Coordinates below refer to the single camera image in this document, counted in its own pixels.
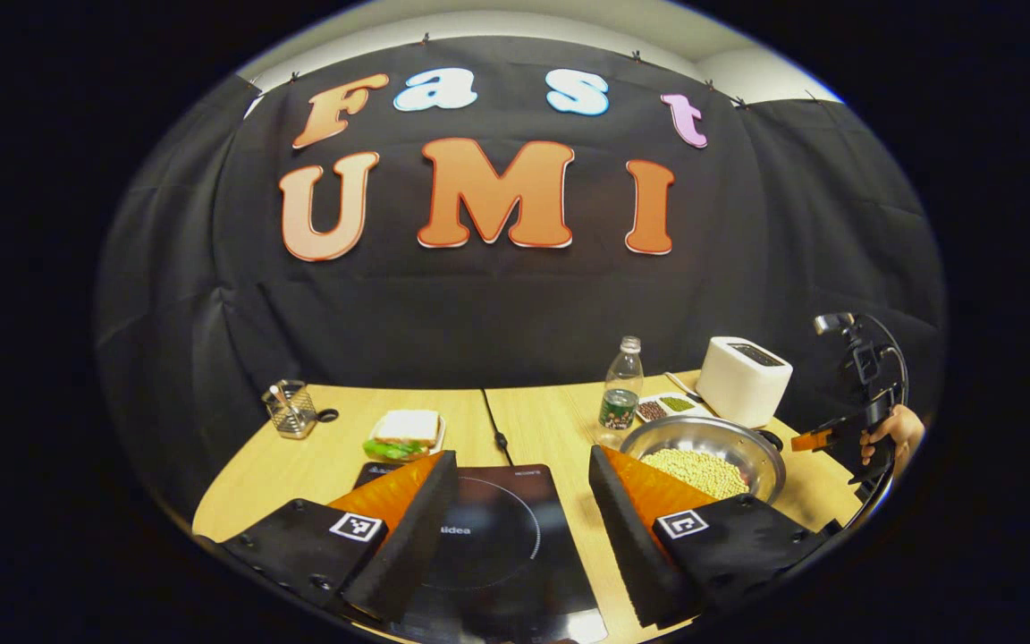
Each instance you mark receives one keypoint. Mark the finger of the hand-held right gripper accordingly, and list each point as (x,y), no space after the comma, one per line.
(812,439)

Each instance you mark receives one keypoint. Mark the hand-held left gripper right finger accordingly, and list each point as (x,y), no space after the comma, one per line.
(631,546)

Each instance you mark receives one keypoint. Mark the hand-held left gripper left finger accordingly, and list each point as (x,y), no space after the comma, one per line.
(417,546)

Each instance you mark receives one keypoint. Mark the black induction cooktop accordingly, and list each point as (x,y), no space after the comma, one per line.
(497,555)

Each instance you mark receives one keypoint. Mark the white toaster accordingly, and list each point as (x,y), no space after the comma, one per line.
(738,389)

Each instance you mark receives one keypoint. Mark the pile of yellow soybeans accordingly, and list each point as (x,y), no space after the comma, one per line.
(698,472)

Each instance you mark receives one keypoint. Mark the sandwich with lettuce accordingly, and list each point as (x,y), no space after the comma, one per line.
(406,429)

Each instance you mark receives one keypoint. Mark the white divided dish of beans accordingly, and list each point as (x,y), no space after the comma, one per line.
(671,407)

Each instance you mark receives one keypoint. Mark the clear plastic water bottle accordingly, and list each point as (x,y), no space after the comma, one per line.
(620,394)

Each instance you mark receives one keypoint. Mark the pink pen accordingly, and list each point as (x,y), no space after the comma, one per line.
(277,396)

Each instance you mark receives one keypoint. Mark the black backdrop cloth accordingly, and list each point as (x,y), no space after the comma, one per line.
(497,313)

